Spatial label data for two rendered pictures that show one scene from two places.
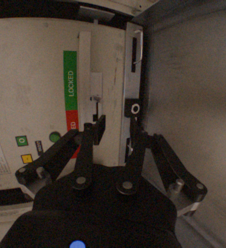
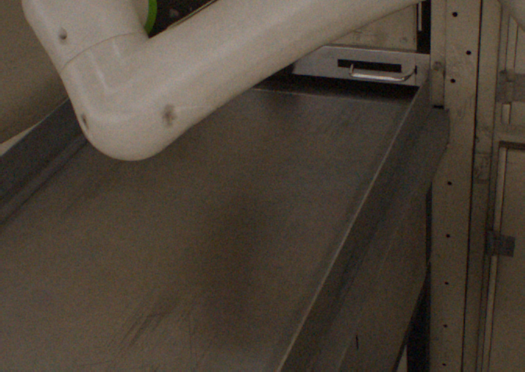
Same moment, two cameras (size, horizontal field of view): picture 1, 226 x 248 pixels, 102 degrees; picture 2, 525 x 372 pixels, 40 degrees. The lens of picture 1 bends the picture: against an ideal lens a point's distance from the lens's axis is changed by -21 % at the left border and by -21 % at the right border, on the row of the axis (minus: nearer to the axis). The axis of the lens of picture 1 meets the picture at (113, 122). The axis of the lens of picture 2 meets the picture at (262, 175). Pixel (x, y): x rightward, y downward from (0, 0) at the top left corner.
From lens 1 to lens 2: 0.90 m
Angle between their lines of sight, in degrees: 14
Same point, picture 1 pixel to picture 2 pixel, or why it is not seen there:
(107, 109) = not seen: hidden behind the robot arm
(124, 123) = not seen: hidden behind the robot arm
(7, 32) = not seen: outside the picture
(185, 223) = (62, 146)
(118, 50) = (373, 35)
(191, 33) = (362, 147)
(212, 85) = (276, 158)
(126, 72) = (335, 49)
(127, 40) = (392, 54)
